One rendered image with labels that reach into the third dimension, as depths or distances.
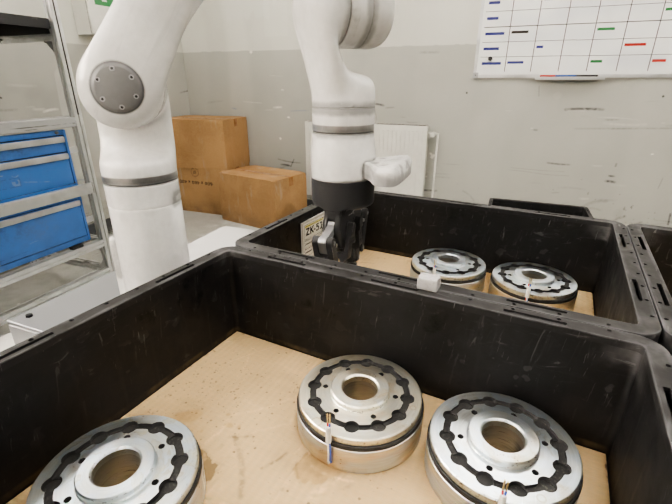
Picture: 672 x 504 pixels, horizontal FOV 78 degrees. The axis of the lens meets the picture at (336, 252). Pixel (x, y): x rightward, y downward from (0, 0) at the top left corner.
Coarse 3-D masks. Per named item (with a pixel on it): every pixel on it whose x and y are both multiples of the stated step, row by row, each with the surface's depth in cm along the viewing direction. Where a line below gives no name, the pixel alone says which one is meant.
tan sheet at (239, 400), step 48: (240, 336) 47; (192, 384) 40; (240, 384) 40; (288, 384) 40; (192, 432) 34; (240, 432) 34; (288, 432) 34; (240, 480) 30; (288, 480) 30; (336, 480) 30; (384, 480) 30
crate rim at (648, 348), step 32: (224, 256) 44; (256, 256) 43; (160, 288) 37; (384, 288) 37; (416, 288) 36; (96, 320) 32; (512, 320) 32; (544, 320) 32; (0, 352) 28; (32, 352) 29; (640, 352) 29
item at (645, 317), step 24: (384, 192) 68; (288, 216) 56; (528, 216) 58; (552, 216) 56; (576, 216) 56; (240, 240) 47; (624, 240) 47; (336, 264) 41; (624, 264) 41; (456, 288) 36; (552, 312) 33; (576, 312) 33; (648, 312) 33; (648, 336) 30
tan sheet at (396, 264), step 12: (360, 252) 70; (372, 252) 70; (360, 264) 66; (372, 264) 66; (384, 264) 66; (396, 264) 66; (408, 264) 66; (576, 300) 55; (588, 300) 55; (588, 312) 52
